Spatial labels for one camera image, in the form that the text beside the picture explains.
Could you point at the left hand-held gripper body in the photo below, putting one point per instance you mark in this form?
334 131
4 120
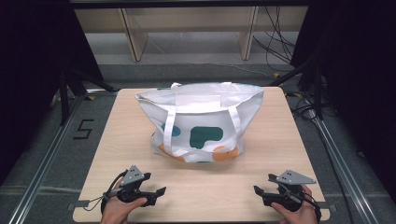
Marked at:
132 179

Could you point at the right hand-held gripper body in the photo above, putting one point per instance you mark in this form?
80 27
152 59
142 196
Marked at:
291 186

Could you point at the white spotted tote bag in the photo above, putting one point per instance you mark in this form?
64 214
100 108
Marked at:
202 109

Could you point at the person's right hand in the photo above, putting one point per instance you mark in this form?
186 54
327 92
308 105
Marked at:
299 214

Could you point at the person's left hand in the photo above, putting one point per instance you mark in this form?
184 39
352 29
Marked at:
120 210

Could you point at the yellow tape piece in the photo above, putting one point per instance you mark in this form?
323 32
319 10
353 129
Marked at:
295 94
91 97
276 75

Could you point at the black metal stand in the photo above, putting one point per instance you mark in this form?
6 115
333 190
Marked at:
64 99
317 93

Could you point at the black curtain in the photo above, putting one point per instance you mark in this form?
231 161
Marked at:
358 87
34 77

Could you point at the light wooden shelf unit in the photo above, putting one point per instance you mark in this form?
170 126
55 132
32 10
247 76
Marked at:
190 28

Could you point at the aluminium floor rail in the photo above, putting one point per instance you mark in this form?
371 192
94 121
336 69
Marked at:
342 165
46 158

